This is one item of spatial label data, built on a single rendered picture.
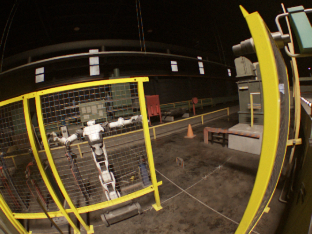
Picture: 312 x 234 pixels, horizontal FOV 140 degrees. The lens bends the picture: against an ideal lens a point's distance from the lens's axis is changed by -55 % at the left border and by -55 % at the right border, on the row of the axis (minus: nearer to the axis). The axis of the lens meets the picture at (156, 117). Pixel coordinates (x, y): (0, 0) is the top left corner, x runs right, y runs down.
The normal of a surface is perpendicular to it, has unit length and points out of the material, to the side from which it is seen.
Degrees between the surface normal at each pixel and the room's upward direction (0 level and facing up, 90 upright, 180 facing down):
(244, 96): 90
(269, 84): 90
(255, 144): 90
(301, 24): 90
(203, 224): 0
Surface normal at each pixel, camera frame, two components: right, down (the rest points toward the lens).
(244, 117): -0.86, 0.18
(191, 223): -0.13, -0.98
